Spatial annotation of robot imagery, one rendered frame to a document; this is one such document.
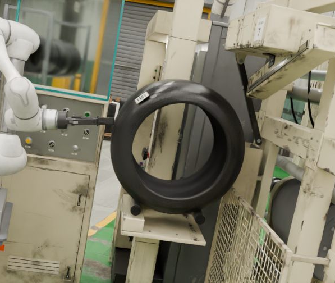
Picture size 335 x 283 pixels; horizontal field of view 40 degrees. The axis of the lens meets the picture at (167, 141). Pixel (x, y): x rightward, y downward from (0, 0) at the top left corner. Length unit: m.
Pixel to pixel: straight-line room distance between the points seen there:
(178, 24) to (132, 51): 9.61
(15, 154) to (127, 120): 0.74
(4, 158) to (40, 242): 0.64
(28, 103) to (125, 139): 0.40
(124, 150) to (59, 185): 0.86
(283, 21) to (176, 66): 0.71
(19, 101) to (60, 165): 0.88
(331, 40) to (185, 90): 0.59
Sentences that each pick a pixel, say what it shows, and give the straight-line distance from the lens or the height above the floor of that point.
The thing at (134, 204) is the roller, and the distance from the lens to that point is 1.94.
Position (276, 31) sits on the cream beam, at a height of 1.70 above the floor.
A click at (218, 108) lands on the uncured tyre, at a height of 1.38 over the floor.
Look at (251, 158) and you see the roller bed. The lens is 2.28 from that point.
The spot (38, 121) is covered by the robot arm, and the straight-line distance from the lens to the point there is 1.95.
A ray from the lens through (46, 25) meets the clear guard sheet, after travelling 2.60.
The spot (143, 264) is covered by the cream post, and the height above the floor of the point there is 0.50.
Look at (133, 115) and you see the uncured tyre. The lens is 1.84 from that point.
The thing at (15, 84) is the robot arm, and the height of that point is 1.34.
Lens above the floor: 1.50
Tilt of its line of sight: 9 degrees down
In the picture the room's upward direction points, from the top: 10 degrees clockwise
